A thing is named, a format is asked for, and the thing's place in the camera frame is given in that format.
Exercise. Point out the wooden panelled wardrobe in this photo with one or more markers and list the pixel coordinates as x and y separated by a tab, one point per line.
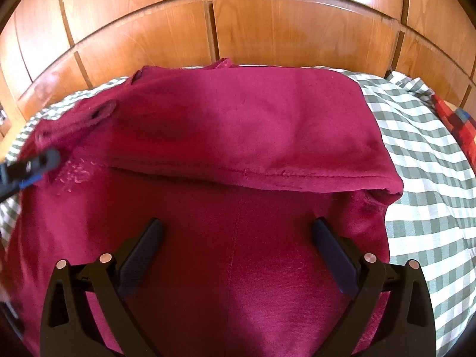
238	18

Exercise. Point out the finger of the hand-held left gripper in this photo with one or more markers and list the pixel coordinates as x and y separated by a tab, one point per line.
16	187
37	161

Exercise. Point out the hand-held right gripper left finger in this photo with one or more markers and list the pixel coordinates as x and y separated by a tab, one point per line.
143	249

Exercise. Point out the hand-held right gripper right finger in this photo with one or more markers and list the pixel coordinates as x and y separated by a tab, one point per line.
334	254

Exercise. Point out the green checked bedspread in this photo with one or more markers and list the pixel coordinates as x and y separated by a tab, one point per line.
427	178

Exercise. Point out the multicolour plaid pillow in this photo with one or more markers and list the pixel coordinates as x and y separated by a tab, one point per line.
459	122

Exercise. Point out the maroon velvet pants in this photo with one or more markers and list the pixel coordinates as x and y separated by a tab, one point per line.
241	148

